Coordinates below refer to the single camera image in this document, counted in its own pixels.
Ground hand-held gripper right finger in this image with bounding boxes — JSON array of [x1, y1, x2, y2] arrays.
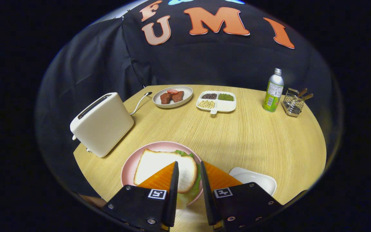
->
[[200, 161, 283, 232]]

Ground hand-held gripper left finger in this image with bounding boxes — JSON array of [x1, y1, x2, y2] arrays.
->
[[101, 161, 179, 232]]

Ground bread slice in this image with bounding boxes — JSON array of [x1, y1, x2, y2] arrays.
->
[[134, 149, 197, 194]]

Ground green lettuce leaf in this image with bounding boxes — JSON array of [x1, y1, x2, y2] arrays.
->
[[174, 150, 202, 210]]

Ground white square plate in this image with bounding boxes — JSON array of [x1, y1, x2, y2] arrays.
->
[[229, 167, 277, 196]]

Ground pink plate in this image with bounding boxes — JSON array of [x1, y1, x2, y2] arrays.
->
[[121, 141, 204, 207]]

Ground white toaster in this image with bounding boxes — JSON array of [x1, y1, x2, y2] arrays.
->
[[70, 92, 135, 158]]

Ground white divided dish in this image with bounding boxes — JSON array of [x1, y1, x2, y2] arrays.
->
[[196, 91, 237, 115]]

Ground green bottle with silver cap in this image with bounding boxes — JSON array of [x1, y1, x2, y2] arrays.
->
[[263, 68, 284, 112]]

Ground white round plate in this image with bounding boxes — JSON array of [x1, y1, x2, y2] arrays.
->
[[153, 85, 194, 109]]

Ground black backdrop cloth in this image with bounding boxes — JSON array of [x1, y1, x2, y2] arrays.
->
[[36, 0, 342, 197]]

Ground white toaster cable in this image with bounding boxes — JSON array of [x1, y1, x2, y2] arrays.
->
[[130, 92, 153, 116]]

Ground metal wire utensil holder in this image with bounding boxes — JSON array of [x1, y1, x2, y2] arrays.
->
[[282, 88, 305, 117]]

